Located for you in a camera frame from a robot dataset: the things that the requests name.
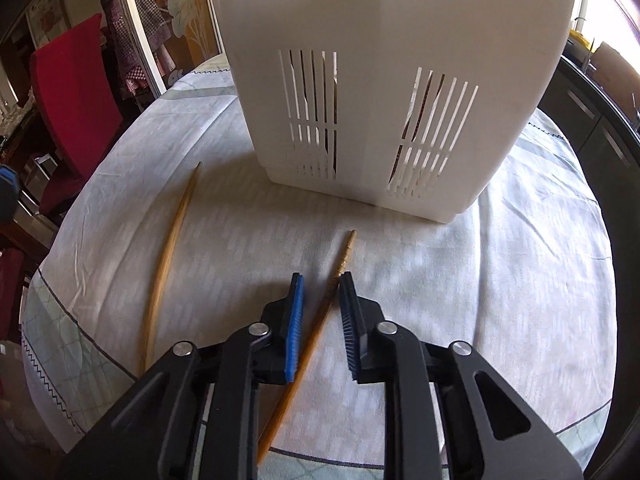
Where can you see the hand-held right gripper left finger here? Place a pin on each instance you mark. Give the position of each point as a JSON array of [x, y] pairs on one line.
[[294, 330]]

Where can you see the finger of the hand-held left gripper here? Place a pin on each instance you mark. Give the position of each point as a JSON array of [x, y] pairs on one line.
[[7, 195]]

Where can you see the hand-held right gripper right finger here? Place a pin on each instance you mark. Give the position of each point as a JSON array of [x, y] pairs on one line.
[[350, 330]]

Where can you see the wooden chopstick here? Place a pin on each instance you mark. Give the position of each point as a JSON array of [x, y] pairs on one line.
[[325, 310], [170, 242]]

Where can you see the white plastic utensil holder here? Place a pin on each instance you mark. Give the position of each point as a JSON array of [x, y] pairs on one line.
[[380, 20]]

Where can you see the red upholstered wooden chair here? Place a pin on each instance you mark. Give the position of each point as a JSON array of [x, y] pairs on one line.
[[75, 90]]

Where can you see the checked apron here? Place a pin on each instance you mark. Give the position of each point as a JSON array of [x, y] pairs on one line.
[[140, 20]]

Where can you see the flower print sliding glass door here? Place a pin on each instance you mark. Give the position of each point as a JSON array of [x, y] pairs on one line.
[[192, 15]]

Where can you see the dark cabinets under sink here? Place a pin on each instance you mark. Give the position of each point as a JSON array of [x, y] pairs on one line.
[[575, 125]]

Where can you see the yellow basket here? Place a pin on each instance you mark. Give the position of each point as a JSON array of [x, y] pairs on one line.
[[581, 40]]

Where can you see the brown cutting board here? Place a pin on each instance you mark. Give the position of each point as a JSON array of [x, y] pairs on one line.
[[617, 70]]

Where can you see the framed wall picture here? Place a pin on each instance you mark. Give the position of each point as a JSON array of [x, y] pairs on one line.
[[49, 12]]

